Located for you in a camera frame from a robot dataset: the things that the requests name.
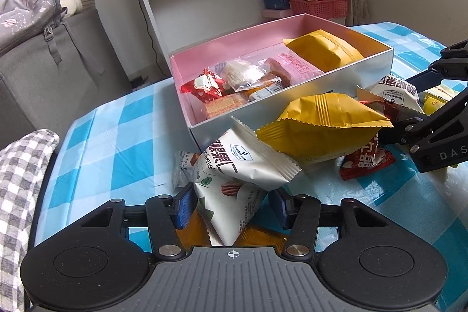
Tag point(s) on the white nut snack packet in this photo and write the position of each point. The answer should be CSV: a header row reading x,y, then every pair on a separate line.
x,y
234,184
393,94

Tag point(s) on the small orange cracker packet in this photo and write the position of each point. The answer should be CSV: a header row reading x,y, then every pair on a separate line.
x,y
223,106

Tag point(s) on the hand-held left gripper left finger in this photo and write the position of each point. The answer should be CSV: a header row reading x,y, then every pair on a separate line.
x,y
184,205

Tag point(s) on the small silver snack packet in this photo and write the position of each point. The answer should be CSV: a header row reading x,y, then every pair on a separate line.
x,y
264,91
182,167

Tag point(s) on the orange snack packet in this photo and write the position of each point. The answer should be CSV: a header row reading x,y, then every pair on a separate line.
x,y
261,237

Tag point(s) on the grey patterned backpack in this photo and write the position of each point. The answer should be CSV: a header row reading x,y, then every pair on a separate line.
x,y
25,12

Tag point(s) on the cream packet with red label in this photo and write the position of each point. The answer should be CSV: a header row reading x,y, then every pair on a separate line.
x,y
444,89

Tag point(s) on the silver box with pink inside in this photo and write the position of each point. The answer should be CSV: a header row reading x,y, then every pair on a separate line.
x,y
329,87

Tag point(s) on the pink snack packet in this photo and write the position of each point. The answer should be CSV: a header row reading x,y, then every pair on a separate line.
x,y
298,64

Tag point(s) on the red snack packet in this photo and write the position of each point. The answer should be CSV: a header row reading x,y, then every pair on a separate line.
x,y
365,160
203,87

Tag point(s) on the yellow biscuit packet blue label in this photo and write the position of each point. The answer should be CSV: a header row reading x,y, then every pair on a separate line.
x,y
435,105

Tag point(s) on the large pink basket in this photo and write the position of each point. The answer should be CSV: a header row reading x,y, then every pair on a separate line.
x,y
320,8

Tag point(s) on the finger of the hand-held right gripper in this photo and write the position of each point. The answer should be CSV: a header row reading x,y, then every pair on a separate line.
x,y
453,59
431,125

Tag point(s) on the blue checked tablecloth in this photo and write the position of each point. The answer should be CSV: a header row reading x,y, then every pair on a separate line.
x,y
109,136

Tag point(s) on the white shelf desk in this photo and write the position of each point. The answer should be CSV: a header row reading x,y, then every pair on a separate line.
x,y
204,16

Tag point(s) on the blue storage box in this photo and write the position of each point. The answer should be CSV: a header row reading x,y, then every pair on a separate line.
x,y
276,0

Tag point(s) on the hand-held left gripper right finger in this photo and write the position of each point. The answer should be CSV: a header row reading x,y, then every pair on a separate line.
x,y
278,209

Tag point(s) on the yellow snack packet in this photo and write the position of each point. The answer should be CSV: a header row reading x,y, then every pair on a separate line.
x,y
321,129
325,49

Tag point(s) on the grey checked pillow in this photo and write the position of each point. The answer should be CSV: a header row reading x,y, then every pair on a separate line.
x,y
22,195

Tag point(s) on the clear plastic snack packet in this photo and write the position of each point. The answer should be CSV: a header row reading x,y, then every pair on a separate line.
x,y
241,74

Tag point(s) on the white plush toy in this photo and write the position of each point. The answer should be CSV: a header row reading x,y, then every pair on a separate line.
x,y
70,4

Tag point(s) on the golden brown snack packet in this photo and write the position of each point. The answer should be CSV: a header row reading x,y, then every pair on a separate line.
x,y
278,72

